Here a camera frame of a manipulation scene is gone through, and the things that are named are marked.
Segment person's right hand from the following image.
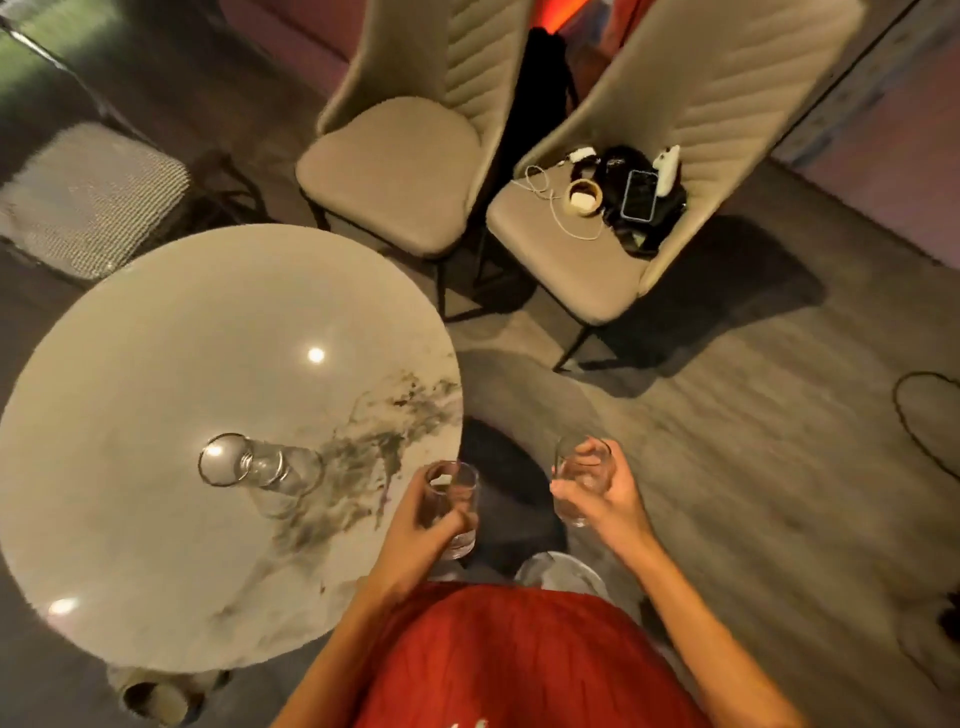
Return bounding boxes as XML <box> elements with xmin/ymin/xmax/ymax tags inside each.
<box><xmin>549</xmin><ymin>438</ymin><xmax>660</xmax><ymax>565</ymax></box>

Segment table base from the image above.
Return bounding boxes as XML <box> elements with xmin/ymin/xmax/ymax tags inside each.
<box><xmin>107</xmin><ymin>666</ymin><xmax>232</xmax><ymax>728</ymax></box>

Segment beige upholstered chair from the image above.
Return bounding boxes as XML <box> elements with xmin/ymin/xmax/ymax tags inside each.
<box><xmin>294</xmin><ymin>0</ymin><xmax>535</xmax><ymax>320</ymax></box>
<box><xmin>475</xmin><ymin>0</ymin><xmax>870</xmax><ymax>374</ymax></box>

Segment person's left forearm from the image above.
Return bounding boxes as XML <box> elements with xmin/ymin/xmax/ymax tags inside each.
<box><xmin>271</xmin><ymin>579</ymin><xmax>423</xmax><ymax>728</ymax></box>

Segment clear drinking glass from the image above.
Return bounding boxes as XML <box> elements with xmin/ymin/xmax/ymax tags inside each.
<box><xmin>421</xmin><ymin>460</ymin><xmax>481</xmax><ymax>561</ymax></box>
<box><xmin>553</xmin><ymin>435</ymin><xmax>618</xmax><ymax>528</ymax></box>

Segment red ribbed shirt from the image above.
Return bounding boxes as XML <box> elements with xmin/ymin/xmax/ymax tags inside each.
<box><xmin>351</xmin><ymin>582</ymin><xmax>710</xmax><ymax>728</ymax></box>

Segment gold-rimmed clear glass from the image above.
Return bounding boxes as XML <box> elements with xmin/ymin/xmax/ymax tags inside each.
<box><xmin>198</xmin><ymin>432</ymin><xmax>326</xmax><ymax>520</ymax></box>

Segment roll of tape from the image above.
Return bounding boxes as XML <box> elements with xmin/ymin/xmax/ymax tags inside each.
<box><xmin>564</xmin><ymin>178</ymin><xmax>606</xmax><ymax>219</ymax></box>

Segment white cable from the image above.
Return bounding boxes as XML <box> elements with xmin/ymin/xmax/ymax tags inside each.
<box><xmin>511</xmin><ymin>164</ymin><xmax>606</xmax><ymax>243</ymax></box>

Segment black floor cable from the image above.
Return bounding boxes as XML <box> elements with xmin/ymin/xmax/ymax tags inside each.
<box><xmin>891</xmin><ymin>370</ymin><xmax>960</xmax><ymax>483</ymax></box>

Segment person's right forearm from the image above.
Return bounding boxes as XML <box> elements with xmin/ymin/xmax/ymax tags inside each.
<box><xmin>628</xmin><ymin>534</ymin><xmax>807</xmax><ymax>728</ymax></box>

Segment chair with woven grey cushion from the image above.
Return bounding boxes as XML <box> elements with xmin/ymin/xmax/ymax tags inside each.
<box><xmin>0</xmin><ymin>13</ymin><xmax>273</xmax><ymax>285</ymax></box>

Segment person's left hand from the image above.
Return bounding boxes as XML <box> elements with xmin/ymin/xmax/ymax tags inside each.
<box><xmin>369</xmin><ymin>465</ymin><xmax>480</xmax><ymax>603</ymax></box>

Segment grey trousers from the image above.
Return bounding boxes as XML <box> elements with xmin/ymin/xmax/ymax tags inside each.
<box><xmin>514</xmin><ymin>551</ymin><xmax>610</xmax><ymax>601</ymax></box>

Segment black smartphone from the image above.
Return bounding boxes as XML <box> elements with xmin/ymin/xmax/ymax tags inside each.
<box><xmin>621</xmin><ymin>169</ymin><xmax>660</xmax><ymax>224</ymax></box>

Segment black pouch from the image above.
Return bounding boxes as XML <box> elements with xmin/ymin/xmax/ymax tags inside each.
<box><xmin>571</xmin><ymin>144</ymin><xmax>688</xmax><ymax>260</ymax></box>

